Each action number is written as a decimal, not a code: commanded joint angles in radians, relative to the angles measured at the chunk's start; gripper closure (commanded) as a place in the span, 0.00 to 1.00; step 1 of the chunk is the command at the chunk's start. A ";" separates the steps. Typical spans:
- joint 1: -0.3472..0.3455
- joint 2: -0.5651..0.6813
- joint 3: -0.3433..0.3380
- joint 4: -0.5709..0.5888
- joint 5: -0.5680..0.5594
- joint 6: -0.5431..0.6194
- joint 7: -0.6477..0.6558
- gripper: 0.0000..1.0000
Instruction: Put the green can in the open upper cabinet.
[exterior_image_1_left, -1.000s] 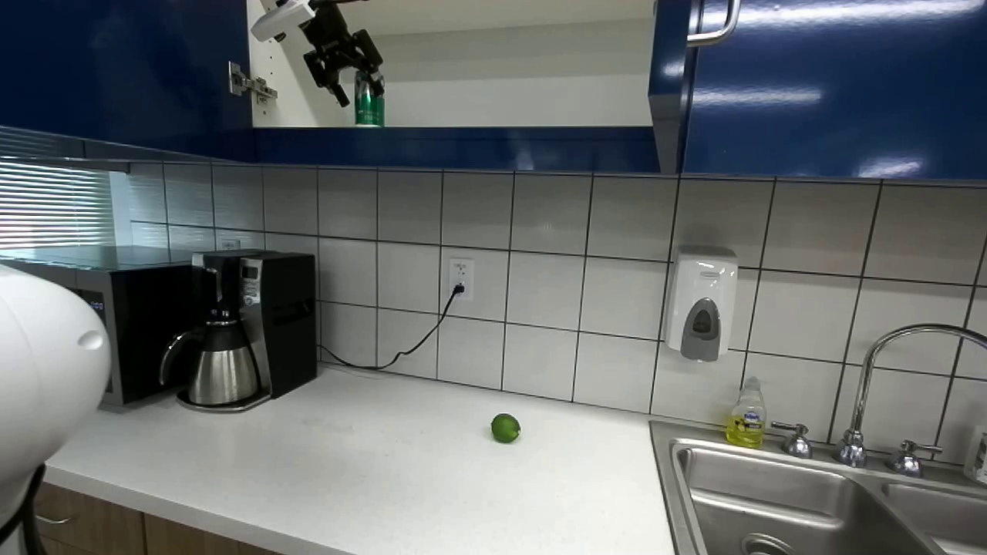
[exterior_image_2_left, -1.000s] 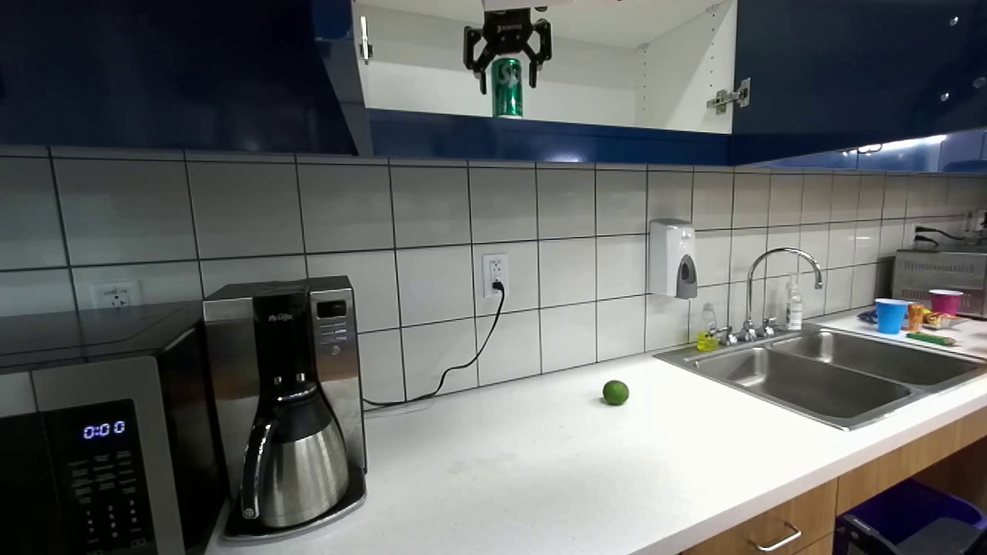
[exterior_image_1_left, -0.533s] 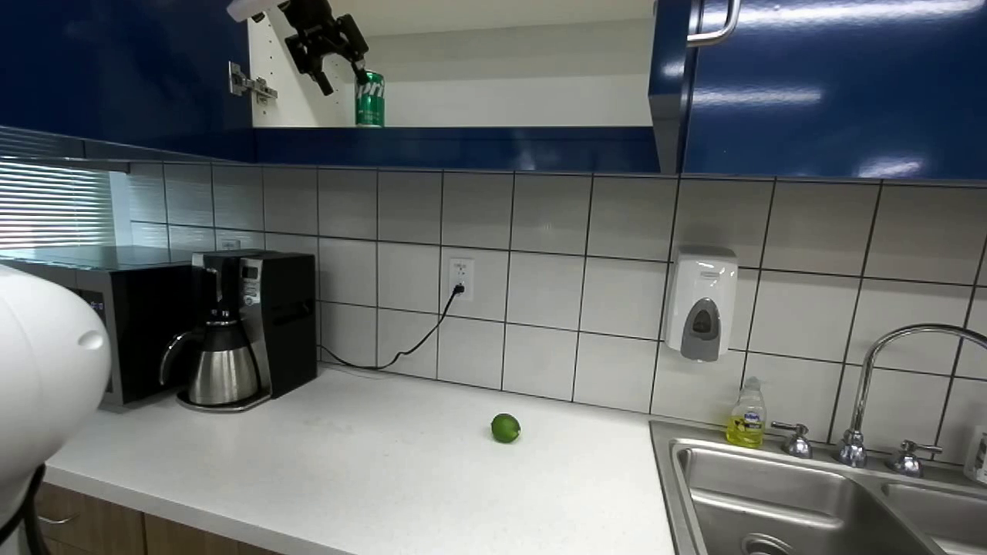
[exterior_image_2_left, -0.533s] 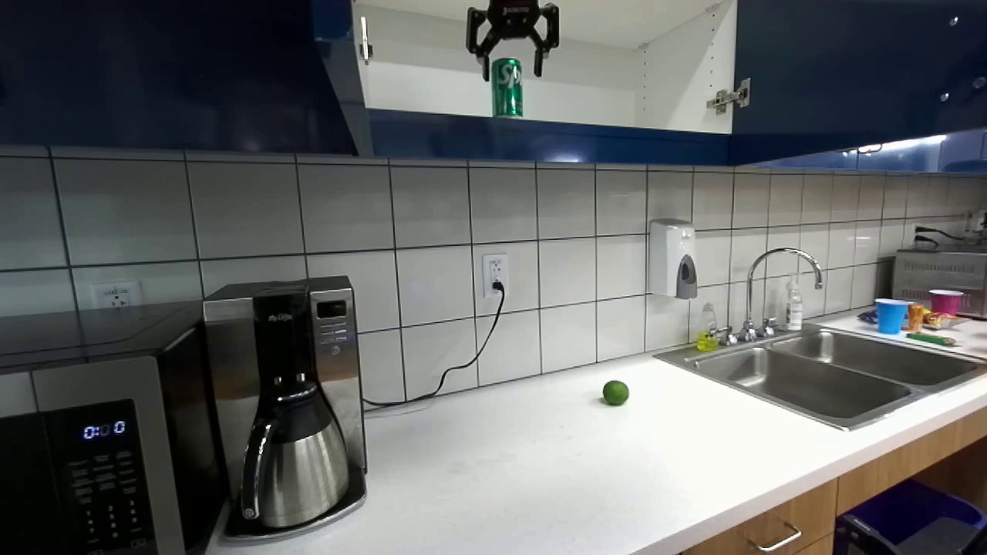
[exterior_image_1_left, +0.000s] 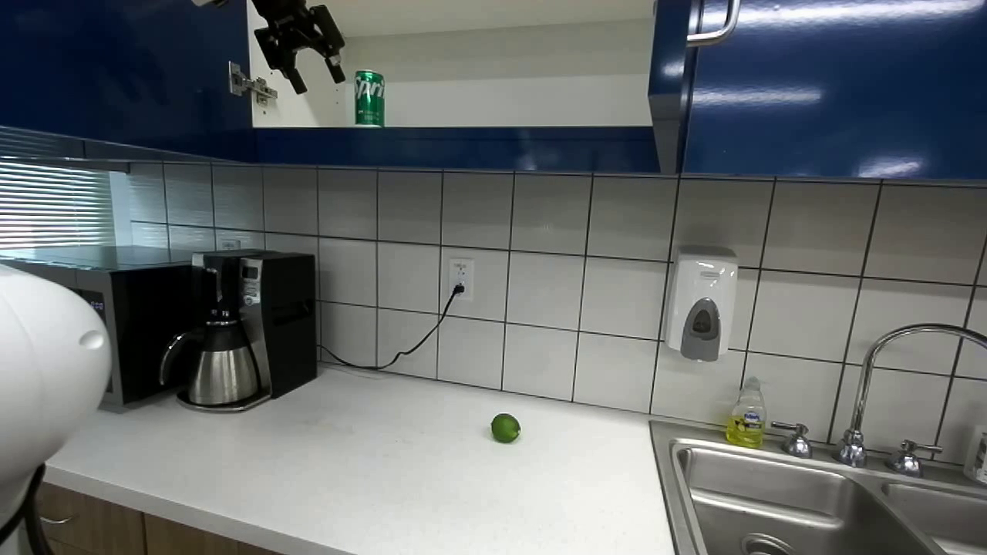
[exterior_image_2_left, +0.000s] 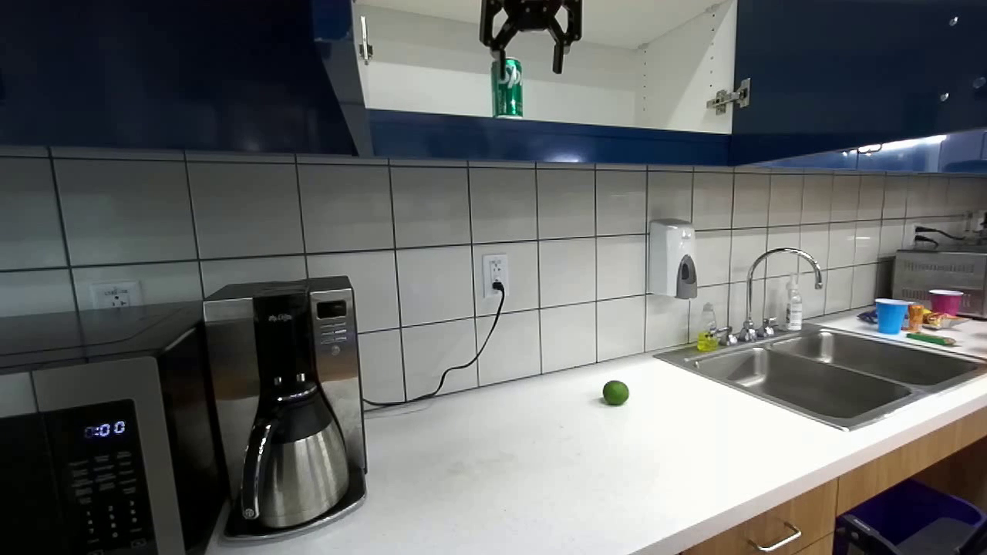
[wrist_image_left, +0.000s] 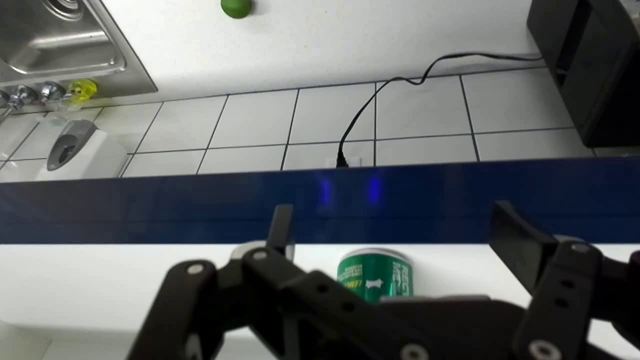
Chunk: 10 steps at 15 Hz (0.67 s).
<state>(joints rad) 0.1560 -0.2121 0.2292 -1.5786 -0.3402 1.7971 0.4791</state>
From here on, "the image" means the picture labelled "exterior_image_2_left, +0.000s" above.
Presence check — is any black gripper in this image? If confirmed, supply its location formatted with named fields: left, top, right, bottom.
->
left=478, top=0, right=587, bottom=76

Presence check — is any green soda can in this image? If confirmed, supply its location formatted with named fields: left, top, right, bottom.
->
left=490, top=52, right=527, bottom=120

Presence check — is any blue upper cabinet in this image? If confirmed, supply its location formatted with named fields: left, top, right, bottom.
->
left=347, top=0, right=740, bottom=166

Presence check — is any metal cabinet hinge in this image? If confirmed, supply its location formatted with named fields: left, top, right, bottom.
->
left=350, top=8, right=375, bottom=68
left=704, top=76, right=754, bottom=118

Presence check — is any blue cabinet door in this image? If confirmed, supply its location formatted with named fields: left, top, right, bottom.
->
left=0, top=0, right=361, bottom=161
left=732, top=0, right=987, bottom=175

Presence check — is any wooden base cabinet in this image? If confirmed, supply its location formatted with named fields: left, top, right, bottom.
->
left=678, top=406, right=987, bottom=555

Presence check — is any chrome gooseneck faucet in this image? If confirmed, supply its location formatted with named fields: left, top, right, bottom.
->
left=738, top=243, right=825, bottom=348

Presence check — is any black steel coffee maker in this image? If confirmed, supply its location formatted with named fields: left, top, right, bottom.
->
left=200, top=275, right=369, bottom=541

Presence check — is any green lime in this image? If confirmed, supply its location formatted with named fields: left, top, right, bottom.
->
left=597, top=375, right=632, bottom=410

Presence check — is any white plastic bottle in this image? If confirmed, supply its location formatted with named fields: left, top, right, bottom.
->
left=784, top=277, right=808, bottom=336

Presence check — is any black metal fixture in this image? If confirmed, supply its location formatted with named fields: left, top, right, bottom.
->
left=911, top=209, right=987, bottom=254

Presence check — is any stainless steel double sink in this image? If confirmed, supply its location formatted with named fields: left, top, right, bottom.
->
left=658, top=324, right=987, bottom=435

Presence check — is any blue plastic cup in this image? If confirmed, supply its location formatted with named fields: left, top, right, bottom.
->
left=874, top=295, right=912, bottom=338

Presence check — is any grey metal box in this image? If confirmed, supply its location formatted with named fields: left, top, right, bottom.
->
left=887, top=246, right=987, bottom=309

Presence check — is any pink plastic cup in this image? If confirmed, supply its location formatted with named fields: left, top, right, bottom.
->
left=924, top=286, right=969, bottom=324

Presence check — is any steel coffee carafe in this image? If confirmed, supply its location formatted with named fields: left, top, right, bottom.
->
left=236, top=378, right=355, bottom=533

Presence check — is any green flat utensil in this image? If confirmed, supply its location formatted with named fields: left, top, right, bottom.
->
left=902, top=326, right=963, bottom=348

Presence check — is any blue plastic bin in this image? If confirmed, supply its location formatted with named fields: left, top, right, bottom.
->
left=829, top=477, right=987, bottom=555

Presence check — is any black microwave oven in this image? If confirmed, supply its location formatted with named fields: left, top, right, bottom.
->
left=0, top=305, right=229, bottom=555

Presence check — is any white wall outlet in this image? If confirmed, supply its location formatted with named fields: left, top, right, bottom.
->
left=478, top=254, right=514, bottom=305
left=91, top=280, right=146, bottom=316

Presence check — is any black power cord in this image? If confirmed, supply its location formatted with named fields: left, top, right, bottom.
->
left=361, top=280, right=510, bottom=414

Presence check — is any white wall soap dispenser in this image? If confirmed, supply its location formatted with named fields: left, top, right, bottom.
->
left=644, top=219, right=704, bottom=303

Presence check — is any metal drawer handle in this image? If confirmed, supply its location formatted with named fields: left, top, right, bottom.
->
left=747, top=521, right=808, bottom=555

